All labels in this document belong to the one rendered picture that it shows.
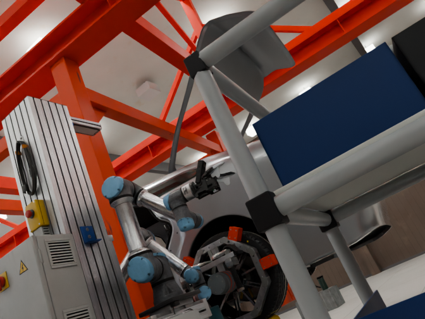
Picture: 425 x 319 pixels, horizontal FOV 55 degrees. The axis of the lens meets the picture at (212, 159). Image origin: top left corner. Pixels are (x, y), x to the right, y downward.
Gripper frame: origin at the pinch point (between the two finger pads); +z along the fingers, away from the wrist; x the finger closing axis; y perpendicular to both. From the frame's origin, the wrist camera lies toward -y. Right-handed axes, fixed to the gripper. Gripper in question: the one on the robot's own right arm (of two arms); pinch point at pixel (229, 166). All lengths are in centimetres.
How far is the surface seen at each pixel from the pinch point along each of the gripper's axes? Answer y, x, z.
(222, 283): 29, -81, -48
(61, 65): -175, -46, -104
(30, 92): -183, -59, -148
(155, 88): -578, -582, -203
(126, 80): -605, -536, -253
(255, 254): 19, -91, -24
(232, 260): 21, -71, -34
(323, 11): -632, -715, 253
